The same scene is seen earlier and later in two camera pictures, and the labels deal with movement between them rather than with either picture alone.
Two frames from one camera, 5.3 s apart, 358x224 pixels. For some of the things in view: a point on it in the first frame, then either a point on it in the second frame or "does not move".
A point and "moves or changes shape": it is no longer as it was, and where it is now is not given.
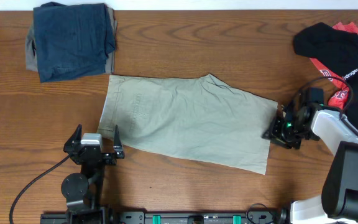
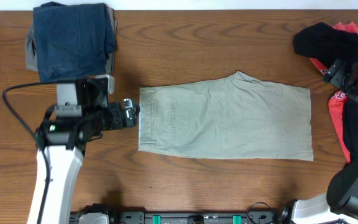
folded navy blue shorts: (71, 40) does not move
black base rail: (147, 217) does not move
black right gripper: (274, 134) -> (339, 72)
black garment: (351, 58) does not move
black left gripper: (109, 160) -> (130, 119)
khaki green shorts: (194, 117) moves or changes shape
